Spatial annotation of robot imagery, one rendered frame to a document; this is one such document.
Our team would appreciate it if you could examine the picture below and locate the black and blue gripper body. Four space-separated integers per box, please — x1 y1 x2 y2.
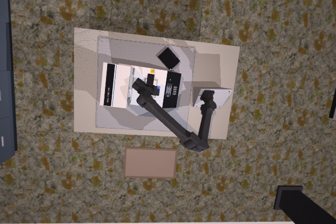
152 86 160 96

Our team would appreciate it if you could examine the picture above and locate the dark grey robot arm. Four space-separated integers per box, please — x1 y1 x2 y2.
132 73 217 152

